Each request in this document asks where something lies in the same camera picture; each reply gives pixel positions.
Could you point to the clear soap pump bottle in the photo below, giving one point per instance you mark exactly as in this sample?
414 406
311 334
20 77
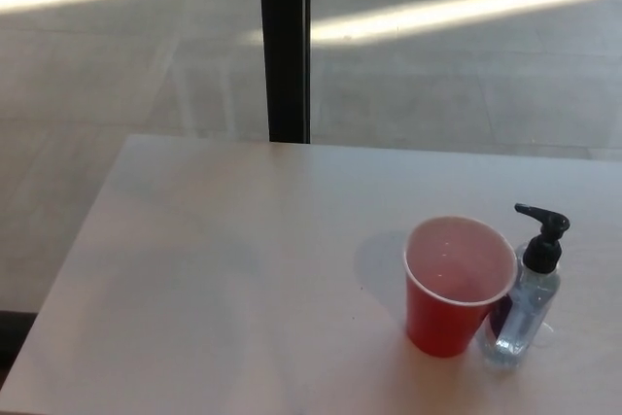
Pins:
522 303

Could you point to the red plastic cup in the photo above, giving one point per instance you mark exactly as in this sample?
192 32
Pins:
439 315

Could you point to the black window frame post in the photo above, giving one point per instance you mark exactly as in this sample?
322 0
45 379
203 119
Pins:
286 45

